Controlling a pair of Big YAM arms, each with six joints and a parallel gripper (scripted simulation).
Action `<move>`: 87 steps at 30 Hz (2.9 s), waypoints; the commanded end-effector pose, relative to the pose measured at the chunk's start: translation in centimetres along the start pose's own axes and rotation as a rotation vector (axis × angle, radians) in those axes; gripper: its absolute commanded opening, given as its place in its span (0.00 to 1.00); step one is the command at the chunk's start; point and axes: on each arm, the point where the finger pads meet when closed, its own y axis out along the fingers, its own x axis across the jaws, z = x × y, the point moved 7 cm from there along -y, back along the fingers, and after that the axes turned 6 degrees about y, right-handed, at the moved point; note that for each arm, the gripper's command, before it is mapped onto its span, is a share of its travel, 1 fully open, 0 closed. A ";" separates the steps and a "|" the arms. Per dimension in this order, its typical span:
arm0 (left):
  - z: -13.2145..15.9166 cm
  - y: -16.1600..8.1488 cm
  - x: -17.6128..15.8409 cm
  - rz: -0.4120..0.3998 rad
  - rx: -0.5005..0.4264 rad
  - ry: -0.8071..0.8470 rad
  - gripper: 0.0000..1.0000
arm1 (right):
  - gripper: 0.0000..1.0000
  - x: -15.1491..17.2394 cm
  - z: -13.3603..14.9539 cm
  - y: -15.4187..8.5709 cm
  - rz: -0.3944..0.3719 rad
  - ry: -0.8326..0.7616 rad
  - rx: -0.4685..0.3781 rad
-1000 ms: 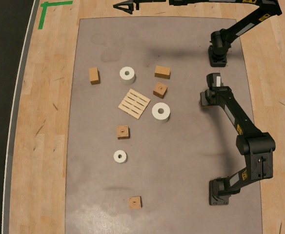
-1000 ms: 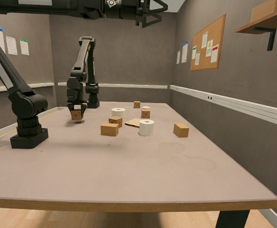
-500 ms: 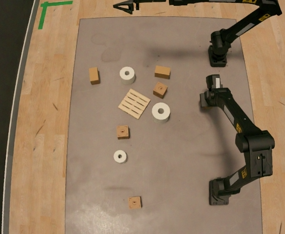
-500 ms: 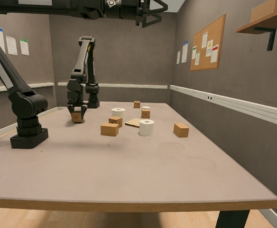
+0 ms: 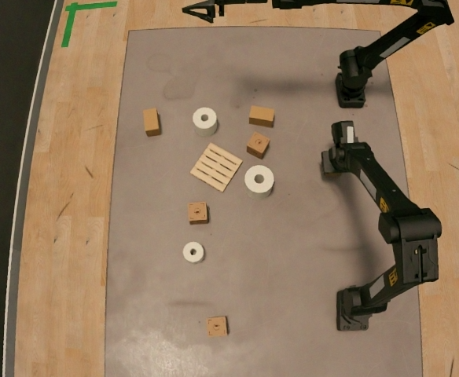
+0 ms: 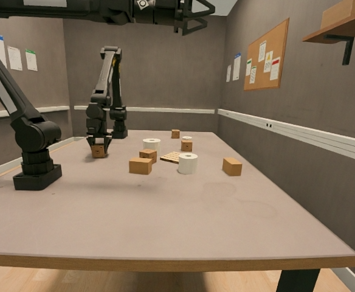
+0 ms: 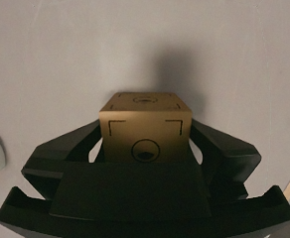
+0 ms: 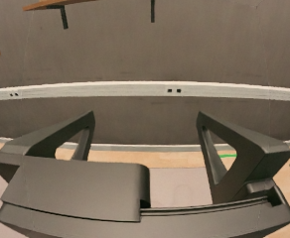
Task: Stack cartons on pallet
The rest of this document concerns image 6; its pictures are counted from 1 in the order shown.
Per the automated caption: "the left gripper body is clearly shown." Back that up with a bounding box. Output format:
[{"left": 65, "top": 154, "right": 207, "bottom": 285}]
[{"left": 86, "top": 132, "right": 112, "bottom": 138}]

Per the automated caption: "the small wooden pallet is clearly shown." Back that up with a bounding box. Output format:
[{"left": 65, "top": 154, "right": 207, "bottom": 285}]
[{"left": 160, "top": 152, "right": 181, "bottom": 164}]

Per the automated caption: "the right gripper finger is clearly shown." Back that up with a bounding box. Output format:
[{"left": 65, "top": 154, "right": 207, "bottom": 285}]
[
  {"left": 185, "top": 0, "right": 215, "bottom": 21},
  {"left": 182, "top": 18, "right": 207, "bottom": 36}
]

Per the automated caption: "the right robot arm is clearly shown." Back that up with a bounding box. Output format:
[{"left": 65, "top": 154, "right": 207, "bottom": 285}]
[{"left": 0, "top": 0, "right": 155, "bottom": 183}]

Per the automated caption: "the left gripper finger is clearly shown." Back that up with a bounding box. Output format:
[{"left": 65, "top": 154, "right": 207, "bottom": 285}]
[
  {"left": 104, "top": 138, "right": 112, "bottom": 154},
  {"left": 86, "top": 137, "right": 95, "bottom": 148}
]

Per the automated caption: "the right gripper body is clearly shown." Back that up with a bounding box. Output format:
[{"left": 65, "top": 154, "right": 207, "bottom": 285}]
[{"left": 153, "top": 0, "right": 187, "bottom": 33}]

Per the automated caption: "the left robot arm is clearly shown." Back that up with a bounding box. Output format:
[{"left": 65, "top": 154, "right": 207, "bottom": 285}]
[{"left": 86, "top": 46, "right": 128, "bottom": 134}]

